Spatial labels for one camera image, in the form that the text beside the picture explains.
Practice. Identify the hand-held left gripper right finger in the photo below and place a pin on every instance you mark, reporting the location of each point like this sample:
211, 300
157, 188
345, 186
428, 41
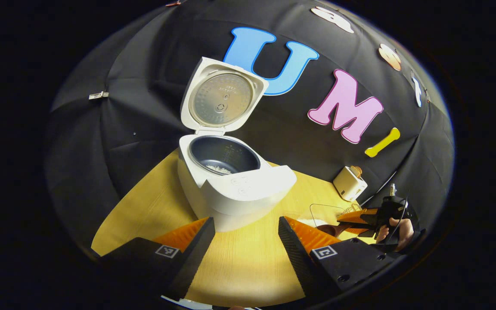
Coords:
299, 262

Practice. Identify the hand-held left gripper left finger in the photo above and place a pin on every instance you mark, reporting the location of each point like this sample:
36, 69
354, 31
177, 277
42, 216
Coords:
196, 258

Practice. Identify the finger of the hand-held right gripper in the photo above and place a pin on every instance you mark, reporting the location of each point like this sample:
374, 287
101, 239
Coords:
362, 216
362, 230

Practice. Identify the white rice cooker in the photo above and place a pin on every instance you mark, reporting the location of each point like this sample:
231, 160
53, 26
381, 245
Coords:
239, 193

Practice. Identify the white rice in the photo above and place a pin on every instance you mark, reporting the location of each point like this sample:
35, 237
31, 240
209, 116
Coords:
218, 169

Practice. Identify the white toaster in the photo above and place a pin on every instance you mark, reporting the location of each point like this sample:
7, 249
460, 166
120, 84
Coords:
347, 185

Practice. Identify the brown toast slice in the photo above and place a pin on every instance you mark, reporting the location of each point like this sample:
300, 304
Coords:
356, 171

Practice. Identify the black backdrop cloth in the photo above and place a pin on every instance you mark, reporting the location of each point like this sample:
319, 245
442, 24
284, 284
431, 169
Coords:
144, 107

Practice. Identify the silver metal clip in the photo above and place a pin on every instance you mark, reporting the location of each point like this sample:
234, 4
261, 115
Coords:
98, 95

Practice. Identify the copper cloth clip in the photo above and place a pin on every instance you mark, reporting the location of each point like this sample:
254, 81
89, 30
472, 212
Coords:
172, 3

